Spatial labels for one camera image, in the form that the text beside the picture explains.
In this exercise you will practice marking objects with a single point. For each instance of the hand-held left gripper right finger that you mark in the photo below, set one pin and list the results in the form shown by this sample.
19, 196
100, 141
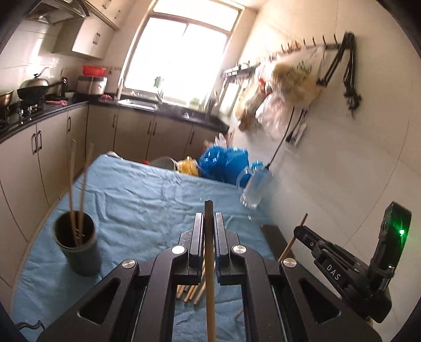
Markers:
219, 236

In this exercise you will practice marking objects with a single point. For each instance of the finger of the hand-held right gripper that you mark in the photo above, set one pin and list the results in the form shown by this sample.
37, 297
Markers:
312, 243

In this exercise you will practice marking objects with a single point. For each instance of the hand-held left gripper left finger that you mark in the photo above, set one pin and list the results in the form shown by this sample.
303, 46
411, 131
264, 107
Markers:
197, 236

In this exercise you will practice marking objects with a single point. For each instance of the dark-tipped wooden chopstick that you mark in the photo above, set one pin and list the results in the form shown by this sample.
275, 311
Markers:
209, 296
292, 238
85, 184

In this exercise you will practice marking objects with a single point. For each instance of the black chopstick holder cup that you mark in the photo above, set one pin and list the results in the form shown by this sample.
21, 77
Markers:
82, 259

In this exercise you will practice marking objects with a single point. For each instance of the clear plastic jug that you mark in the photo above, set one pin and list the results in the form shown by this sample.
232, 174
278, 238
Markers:
256, 187

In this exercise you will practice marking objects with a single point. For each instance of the yellow plastic bag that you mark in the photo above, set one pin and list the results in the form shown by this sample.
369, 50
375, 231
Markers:
188, 167

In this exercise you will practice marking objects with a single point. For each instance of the blue plastic bag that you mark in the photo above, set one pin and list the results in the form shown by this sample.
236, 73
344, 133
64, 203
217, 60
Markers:
223, 164

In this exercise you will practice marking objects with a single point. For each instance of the blue tablecloth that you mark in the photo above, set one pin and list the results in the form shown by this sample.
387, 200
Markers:
131, 204

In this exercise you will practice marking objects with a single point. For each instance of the white perforated bowl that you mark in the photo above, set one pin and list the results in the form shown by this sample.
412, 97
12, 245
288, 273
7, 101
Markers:
162, 163

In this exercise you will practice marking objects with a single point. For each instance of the white power strip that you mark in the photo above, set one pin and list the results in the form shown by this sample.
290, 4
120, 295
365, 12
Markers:
296, 134

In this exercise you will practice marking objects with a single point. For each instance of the black kitchen countertop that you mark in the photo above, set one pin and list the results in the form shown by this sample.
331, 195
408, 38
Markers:
197, 117

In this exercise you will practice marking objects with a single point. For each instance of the grey base cabinets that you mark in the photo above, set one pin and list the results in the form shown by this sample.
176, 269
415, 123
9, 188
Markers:
131, 134

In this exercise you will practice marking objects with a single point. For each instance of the clear hanging plastic bag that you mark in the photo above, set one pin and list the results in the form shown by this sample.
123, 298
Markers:
274, 115

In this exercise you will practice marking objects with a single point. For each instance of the green sill object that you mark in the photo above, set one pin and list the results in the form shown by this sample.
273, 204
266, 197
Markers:
194, 102

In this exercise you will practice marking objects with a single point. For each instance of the wooden cutting board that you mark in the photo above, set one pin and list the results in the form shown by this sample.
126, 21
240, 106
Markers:
248, 105

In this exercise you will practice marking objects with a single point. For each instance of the steel faucet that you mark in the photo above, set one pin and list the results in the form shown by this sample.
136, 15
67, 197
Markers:
160, 97

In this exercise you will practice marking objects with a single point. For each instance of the steel sink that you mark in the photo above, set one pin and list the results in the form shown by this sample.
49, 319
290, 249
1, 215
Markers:
138, 103

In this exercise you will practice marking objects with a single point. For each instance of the green cloth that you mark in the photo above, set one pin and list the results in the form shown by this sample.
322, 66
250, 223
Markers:
158, 82

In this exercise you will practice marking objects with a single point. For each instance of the white bag with green print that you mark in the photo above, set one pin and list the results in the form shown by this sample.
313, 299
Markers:
296, 79

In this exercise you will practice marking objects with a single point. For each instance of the kitchen window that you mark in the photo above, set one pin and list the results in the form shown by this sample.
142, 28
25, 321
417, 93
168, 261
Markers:
177, 56

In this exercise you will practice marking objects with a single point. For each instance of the silver rice cooker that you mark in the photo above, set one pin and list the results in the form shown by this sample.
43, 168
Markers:
92, 86

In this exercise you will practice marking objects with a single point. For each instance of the pink cloth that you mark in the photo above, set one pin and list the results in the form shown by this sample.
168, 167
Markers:
56, 102

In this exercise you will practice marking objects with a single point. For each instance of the red plastic basin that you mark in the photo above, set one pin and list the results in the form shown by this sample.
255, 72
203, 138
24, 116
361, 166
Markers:
94, 70

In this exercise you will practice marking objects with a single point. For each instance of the gas stove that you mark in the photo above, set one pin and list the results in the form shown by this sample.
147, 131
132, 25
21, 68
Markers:
23, 110

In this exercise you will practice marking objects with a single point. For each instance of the black wok with lid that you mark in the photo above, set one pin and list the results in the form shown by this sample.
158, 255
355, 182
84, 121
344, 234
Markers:
33, 88

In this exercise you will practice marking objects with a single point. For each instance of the steel pot with lid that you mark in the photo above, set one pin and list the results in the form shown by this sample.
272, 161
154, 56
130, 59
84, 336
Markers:
6, 98

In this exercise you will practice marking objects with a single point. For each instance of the steel range hood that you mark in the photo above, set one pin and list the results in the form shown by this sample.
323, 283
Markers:
56, 10

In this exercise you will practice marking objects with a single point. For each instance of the metal wall shelf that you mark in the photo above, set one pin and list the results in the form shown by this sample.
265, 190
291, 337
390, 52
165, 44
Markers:
240, 70

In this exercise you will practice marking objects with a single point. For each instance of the wall hook rail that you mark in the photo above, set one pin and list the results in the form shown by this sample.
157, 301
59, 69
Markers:
309, 46

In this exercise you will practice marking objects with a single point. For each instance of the low grey wall cabinet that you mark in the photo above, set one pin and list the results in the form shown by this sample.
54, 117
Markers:
88, 39

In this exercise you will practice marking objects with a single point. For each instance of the tall grey wall cabinet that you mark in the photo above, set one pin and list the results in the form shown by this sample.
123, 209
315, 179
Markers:
108, 11

